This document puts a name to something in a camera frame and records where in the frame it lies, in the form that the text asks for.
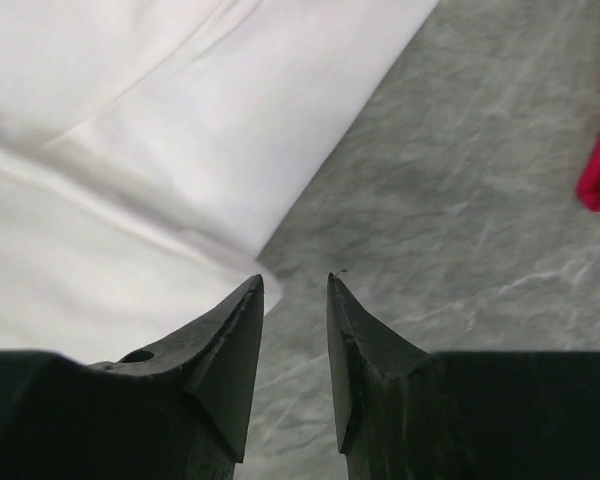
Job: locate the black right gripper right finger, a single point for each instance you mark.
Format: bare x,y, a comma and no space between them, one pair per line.
403,413

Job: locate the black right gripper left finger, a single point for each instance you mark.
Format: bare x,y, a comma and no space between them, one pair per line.
178,408

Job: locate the white t shirt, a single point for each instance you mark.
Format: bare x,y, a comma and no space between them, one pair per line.
149,150

